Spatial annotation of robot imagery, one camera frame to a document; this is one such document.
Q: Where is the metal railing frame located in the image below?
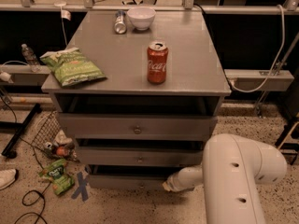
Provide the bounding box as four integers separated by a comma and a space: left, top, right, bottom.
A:
0, 0, 299, 16

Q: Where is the clear water bottle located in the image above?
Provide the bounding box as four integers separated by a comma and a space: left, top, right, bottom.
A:
21, 44, 40, 73

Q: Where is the grey drawer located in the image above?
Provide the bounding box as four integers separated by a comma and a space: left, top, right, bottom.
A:
86, 164, 181, 190
75, 138, 203, 167
58, 113, 217, 141

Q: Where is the grey tape cross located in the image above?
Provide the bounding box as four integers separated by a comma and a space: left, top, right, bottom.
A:
71, 172, 89, 202

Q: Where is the green chip bag on floor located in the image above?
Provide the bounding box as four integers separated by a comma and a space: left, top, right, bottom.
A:
39, 159, 75, 196

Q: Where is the white hanging cable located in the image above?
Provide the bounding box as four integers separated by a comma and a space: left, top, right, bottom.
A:
228, 4, 286, 94

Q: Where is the grey top drawer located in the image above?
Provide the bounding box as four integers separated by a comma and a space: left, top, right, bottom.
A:
58, 113, 217, 141

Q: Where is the grey middle drawer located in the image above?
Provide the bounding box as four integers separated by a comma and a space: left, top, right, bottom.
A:
75, 138, 203, 167

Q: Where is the white bowl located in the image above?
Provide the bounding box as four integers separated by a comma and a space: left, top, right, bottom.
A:
127, 7, 156, 31

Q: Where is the grey wall ledge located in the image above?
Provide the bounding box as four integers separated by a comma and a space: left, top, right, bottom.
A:
0, 64, 50, 86
224, 69, 294, 92

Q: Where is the black floor cable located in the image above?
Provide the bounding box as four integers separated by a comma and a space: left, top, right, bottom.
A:
0, 95, 52, 224

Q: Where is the grey wall ledge left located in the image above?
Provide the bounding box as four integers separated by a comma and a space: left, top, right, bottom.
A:
0, 64, 50, 86

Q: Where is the silver can lying down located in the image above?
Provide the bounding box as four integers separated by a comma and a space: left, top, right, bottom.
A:
114, 10, 127, 35

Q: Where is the black table leg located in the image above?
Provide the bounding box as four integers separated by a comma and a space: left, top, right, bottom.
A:
0, 104, 42, 159

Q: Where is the grey drawer cabinet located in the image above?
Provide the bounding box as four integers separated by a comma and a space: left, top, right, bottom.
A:
41, 10, 232, 173

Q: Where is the grey wall ledge right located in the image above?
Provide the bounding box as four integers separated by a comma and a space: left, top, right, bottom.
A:
224, 69, 294, 92

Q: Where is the black wheeled cart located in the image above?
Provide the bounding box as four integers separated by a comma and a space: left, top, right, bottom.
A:
275, 116, 299, 165

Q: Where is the wire basket with trash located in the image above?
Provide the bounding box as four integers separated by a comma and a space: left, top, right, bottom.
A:
32, 111, 78, 161

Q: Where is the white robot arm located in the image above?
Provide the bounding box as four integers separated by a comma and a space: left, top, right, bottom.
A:
163, 133, 287, 224

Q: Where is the red cola can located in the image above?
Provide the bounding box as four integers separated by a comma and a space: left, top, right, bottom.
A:
147, 41, 168, 84

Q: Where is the green jalapeno chip bag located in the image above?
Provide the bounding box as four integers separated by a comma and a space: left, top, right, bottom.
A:
40, 48, 106, 87

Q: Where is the grey bottom drawer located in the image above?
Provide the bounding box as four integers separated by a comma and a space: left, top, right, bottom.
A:
86, 164, 181, 190

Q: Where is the white shoe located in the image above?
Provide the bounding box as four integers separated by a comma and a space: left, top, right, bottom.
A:
0, 169, 18, 190

